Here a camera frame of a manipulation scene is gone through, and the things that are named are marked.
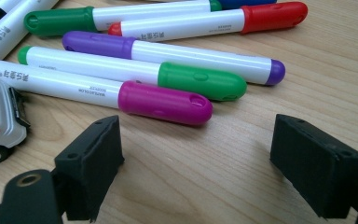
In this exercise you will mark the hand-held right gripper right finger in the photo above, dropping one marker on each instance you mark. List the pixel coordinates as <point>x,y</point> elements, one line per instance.
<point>317,168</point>

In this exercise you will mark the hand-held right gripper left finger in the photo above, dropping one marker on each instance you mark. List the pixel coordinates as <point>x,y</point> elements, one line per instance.
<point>90,168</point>

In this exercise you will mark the magenta cap white marker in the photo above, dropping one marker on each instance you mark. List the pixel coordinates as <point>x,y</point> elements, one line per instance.
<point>164,102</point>

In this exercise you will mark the purple cap white marker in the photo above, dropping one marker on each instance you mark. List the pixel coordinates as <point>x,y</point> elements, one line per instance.
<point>99,43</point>

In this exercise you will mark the light green cap white marker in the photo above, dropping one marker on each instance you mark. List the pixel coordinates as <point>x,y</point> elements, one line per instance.
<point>199,79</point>

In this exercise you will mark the dark green cap white marker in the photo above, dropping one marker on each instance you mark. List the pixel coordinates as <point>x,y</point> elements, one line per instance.
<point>59,20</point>

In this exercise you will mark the red cap white marker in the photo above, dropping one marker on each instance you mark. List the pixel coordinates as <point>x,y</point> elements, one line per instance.
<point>273,17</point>

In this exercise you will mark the peach cap white marker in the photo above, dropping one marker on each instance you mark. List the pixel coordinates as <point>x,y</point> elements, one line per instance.
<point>9,31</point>

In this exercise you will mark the dark blue cap white marker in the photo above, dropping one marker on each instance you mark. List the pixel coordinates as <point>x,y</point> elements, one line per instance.
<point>245,3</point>

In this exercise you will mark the white toy car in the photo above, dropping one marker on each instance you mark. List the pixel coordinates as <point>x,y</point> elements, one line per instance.
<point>0,124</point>

